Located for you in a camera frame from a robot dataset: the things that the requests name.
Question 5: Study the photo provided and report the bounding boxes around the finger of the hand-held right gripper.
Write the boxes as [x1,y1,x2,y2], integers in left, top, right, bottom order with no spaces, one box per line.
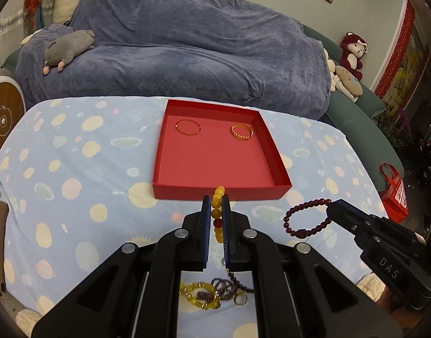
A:
[326,203,370,241]
[332,199,374,222]

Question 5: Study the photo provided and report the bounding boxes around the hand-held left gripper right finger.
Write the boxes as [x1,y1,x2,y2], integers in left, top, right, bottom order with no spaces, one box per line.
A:
[222,194,403,338]

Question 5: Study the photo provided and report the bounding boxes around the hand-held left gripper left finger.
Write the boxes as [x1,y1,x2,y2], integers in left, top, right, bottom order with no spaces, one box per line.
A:
[32,195,212,338]

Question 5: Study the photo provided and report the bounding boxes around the yellow bead bracelet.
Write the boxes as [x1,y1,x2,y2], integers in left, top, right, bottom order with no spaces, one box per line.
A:
[211,185,226,244]

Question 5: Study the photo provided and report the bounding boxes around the dark red bead bracelet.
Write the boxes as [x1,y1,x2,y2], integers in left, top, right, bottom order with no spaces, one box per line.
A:
[283,199,333,239]

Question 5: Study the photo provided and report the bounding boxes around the purple small bead bracelet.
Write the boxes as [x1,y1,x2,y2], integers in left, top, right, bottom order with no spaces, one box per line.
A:
[196,277,238,308]

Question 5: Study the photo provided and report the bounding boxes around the chunky yellow stone bracelet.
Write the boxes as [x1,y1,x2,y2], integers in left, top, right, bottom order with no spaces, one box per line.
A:
[180,282,222,311]

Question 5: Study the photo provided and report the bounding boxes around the dark bead bracelet gold charm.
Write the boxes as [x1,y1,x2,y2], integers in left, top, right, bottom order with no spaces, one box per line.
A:
[224,268,255,306]

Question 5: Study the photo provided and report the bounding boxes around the red shallow tray box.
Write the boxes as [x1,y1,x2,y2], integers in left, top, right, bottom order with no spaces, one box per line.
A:
[152,99,292,201]

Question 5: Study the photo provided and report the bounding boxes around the red gift bag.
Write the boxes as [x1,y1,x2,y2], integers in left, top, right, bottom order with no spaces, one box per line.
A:
[379,163,410,223]

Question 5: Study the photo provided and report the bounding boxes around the teal sofa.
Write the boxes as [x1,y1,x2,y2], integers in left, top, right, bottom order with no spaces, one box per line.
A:
[0,24,405,191]

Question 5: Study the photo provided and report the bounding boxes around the potted plant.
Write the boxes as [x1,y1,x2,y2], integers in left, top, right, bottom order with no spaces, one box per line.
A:
[376,112,414,142]

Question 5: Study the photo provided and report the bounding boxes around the thin gold bangle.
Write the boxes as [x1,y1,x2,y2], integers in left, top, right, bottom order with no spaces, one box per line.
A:
[175,119,202,137]

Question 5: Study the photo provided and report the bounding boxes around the cookie-shaped plush pillow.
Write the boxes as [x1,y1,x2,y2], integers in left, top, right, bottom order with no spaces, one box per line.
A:
[333,65,364,99]

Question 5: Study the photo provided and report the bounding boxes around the yellow flower painting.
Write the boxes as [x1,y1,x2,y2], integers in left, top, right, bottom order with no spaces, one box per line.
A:
[387,34,431,114]

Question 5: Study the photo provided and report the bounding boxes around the red monkey plush toy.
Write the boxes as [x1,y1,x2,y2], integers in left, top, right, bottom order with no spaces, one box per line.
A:
[339,32,369,80]

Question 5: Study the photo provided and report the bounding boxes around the blue-grey sofa blanket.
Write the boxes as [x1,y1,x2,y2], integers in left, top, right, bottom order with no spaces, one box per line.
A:
[16,0,330,121]

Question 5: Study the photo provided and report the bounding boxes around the grey plush toy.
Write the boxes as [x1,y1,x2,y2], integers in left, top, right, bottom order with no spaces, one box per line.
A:
[42,30,96,77]

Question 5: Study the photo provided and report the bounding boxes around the blue curtain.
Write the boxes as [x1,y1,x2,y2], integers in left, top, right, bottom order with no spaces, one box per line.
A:
[35,0,56,29]

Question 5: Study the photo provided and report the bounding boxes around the white sheer curtain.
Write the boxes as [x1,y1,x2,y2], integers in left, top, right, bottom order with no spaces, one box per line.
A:
[0,6,30,61]

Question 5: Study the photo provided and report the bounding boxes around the red wall banner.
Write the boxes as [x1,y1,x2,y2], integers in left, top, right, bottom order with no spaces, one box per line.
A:
[375,0,417,98]

